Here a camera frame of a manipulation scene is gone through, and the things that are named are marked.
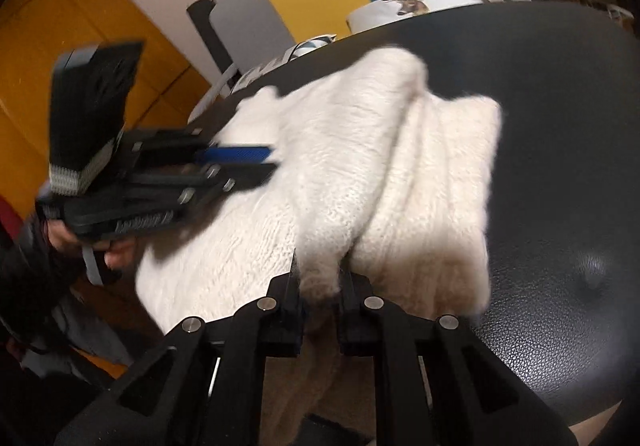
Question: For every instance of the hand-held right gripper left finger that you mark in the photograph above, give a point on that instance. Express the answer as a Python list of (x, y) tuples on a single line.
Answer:
[(287, 321)]

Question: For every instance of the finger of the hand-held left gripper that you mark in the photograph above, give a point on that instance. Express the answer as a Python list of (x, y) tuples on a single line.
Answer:
[(235, 178), (235, 153)]

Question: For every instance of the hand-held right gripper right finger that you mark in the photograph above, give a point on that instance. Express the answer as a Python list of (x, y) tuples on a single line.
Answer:
[(355, 321)]

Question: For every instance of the cream knit sweater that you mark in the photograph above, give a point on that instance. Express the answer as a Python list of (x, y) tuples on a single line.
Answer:
[(350, 166)]

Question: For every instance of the person's left hand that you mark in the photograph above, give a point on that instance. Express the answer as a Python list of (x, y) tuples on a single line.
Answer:
[(120, 253)]

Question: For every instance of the geometric print pillow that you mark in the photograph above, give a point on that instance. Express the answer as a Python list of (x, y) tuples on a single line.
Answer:
[(310, 43)]

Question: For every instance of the grey cloth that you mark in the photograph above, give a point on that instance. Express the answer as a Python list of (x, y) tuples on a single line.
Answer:
[(90, 331)]

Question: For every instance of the dog print white pillow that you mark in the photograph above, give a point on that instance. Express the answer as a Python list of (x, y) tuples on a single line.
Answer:
[(380, 11)]

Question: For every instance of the black leather ottoman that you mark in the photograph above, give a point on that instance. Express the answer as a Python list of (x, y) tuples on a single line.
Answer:
[(550, 126)]

